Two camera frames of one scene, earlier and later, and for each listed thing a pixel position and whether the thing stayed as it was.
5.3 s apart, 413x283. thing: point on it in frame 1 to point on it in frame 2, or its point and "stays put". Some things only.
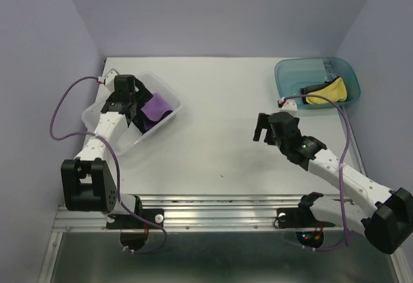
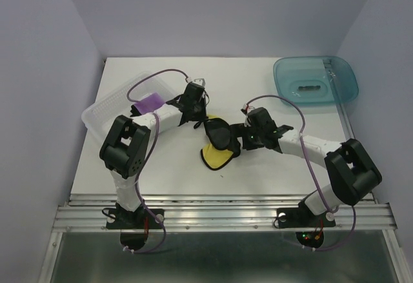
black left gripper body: x=110 y=99 to x=200 y=110
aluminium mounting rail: x=195 y=213 stays put
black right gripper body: x=282 y=146 to x=251 y=138
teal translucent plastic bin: x=293 y=74 stays put
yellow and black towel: x=334 y=89 to x=218 y=153
